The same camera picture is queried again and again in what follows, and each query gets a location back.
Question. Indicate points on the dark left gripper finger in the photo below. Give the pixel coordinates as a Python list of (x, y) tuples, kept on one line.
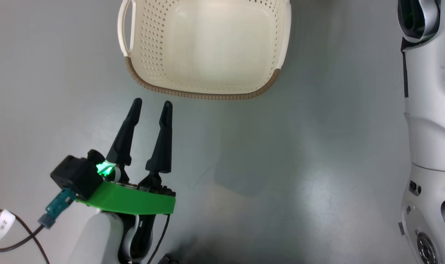
[(164, 146), (125, 143)]

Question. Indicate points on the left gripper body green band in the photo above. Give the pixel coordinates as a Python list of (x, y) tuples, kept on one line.
[(134, 200)]

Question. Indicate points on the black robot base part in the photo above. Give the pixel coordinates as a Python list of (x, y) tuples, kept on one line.
[(167, 259)]

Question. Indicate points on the cream perforated laundry basket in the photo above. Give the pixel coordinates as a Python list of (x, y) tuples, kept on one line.
[(208, 47)]

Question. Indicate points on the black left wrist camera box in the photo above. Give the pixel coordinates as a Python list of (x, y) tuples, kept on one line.
[(77, 176)]

